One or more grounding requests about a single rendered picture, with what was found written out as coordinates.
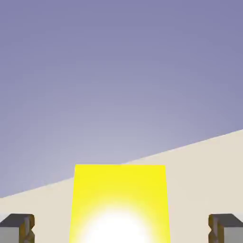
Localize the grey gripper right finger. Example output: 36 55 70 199
208 213 243 243

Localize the small yellow cube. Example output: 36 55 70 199
69 164 172 243

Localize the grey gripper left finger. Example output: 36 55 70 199
0 213 36 243

